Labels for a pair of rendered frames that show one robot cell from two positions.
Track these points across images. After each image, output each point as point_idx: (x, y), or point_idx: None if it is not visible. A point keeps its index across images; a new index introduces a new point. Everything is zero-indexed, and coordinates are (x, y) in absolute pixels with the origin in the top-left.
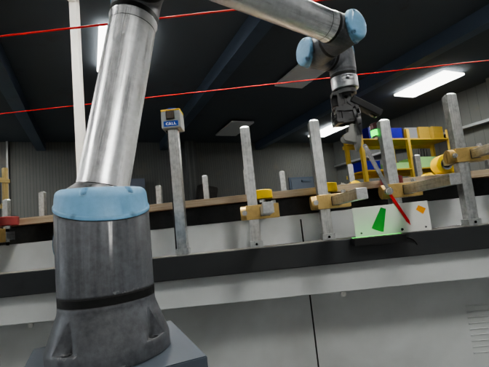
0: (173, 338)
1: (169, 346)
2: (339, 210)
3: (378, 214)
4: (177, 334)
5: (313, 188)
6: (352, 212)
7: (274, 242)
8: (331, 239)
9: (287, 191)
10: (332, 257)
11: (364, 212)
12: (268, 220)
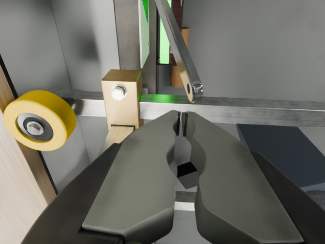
0: (309, 190)
1: (319, 190)
2: (0, 54)
3: (143, 3)
4: (303, 189)
5: (21, 147)
6: (143, 65)
7: (70, 146)
8: (148, 91)
9: (44, 191)
10: (158, 85)
11: (143, 38)
12: (55, 175)
